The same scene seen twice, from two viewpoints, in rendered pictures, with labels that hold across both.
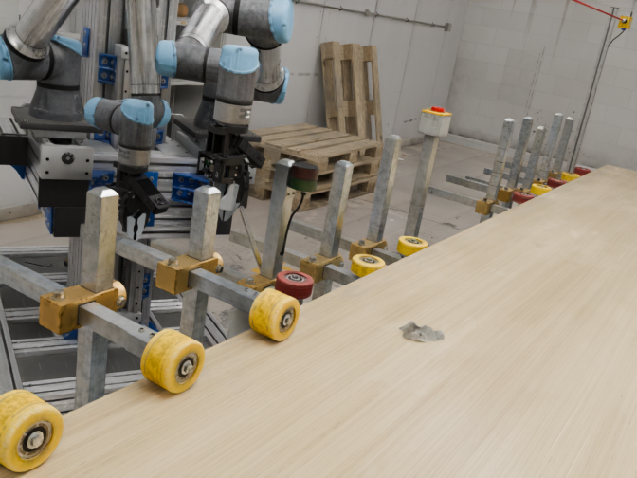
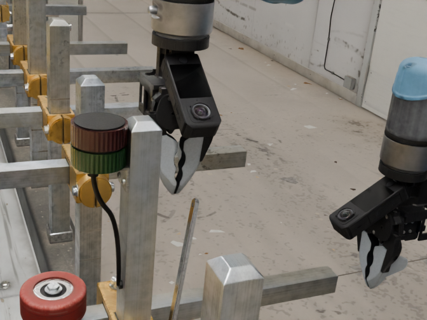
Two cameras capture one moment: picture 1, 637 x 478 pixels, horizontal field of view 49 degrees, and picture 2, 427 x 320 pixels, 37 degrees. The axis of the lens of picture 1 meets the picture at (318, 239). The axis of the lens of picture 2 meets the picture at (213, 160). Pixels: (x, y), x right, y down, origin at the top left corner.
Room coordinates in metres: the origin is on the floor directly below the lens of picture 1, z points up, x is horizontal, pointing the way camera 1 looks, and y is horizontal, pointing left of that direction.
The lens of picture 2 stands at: (1.92, -0.40, 1.38)
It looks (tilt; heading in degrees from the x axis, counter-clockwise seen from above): 23 degrees down; 125
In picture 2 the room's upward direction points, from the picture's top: 6 degrees clockwise
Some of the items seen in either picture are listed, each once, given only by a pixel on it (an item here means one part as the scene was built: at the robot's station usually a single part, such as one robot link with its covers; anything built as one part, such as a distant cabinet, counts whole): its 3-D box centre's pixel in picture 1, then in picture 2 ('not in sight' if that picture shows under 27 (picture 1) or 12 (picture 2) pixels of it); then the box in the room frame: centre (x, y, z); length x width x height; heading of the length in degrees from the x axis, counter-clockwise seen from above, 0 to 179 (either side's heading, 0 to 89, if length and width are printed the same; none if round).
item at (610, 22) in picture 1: (594, 104); not in sight; (3.89, -1.35, 1.20); 0.15 x 0.12 x 1.00; 150
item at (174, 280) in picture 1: (191, 270); (85, 174); (1.25, 0.23, 0.95); 0.13 x 0.06 x 0.05; 150
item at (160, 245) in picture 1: (221, 274); (198, 303); (1.50, 0.21, 0.84); 0.43 x 0.03 x 0.04; 60
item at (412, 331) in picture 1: (422, 329); not in sight; (1.23, -0.22, 0.91); 0.09 x 0.07 x 0.02; 87
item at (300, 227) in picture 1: (346, 244); not in sight; (1.91, -0.08, 0.83); 0.43 x 0.03 x 0.04; 60
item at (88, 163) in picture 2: (302, 182); (98, 153); (1.46, 0.05, 1.10); 0.06 x 0.06 x 0.02
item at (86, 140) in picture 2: (304, 171); (99, 131); (1.46, 0.05, 1.13); 0.06 x 0.06 x 0.02
